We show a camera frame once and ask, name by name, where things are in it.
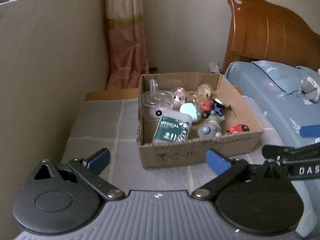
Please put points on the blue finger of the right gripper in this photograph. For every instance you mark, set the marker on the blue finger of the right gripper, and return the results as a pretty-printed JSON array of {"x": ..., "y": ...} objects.
[{"x": 312, "y": 131}]

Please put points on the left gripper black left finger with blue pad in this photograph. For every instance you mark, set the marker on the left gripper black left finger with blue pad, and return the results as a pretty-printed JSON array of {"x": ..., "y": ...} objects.
[{"x": 89, "y": 170}]

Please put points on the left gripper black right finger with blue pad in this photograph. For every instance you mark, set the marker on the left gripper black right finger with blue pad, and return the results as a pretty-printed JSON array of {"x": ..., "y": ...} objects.
[{"x": 227, "y": 173}]

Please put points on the black cube toy red buttons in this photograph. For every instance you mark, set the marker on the black cube toy red buttons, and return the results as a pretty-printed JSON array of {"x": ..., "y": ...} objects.
[{"x": 213, "y": 106}]

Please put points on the clear plastic dome container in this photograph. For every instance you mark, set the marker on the clear plastic dome container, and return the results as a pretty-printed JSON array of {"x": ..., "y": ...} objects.
[{"x": 155, "y": 101}]

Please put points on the blue floral bed sheet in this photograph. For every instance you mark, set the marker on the blue floral bed sheet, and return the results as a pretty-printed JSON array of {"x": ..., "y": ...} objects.
[{"x": 286, "y": 112}]

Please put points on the grey elephant toy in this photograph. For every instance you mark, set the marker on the grey elephant toy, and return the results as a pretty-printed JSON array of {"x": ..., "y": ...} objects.
[{"x": 212, "y": 127}]

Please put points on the red toy car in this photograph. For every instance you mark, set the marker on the red toy car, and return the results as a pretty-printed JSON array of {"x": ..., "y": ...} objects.
[{"x": 239, "y": 128}]

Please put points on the grey plush toy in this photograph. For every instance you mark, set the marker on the grey plush toy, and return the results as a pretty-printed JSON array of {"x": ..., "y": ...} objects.
[{"x": 310, "y": 89}]

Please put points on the blue floral pillow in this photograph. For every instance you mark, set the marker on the blue floral pillow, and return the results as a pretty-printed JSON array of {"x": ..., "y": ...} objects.
[{"x": 287, "y": 78}]

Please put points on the brown cardboard box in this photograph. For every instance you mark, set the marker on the brown cardboard box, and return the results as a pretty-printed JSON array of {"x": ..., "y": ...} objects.
[{"x": 193, "y": 151}]

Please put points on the green white medical wipes pack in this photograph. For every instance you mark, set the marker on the green white medical wipes pack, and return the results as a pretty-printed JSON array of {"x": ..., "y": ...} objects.
[{"x": 173, "y": 126}]

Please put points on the light blue round case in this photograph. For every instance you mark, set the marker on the light blue round case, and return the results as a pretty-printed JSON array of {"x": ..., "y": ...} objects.
[{"x": 191, "y": 110}]

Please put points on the jar of golden capsules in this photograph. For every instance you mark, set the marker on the jar of golden capsules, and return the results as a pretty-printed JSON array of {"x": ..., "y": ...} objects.
[{"x": 200, "y": 95}]

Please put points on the pink pig figurine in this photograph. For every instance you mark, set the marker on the pink pig figurine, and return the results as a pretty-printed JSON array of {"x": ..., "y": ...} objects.
[{"x": 179, "y": 98}]

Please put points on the orange wooden headboard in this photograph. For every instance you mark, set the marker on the orange wooden headboard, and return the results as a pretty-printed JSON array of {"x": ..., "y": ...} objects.
[{"x": 261, "y": 30}]

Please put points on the pink patterned curtain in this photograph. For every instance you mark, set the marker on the pink patterned curtain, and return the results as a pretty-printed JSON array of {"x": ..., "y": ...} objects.
[{"x": 126, "y": 43}]

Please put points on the white wall charger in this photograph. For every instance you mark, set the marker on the white wall charger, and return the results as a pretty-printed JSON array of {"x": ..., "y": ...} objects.
[{"x": 214, "y": 68}]

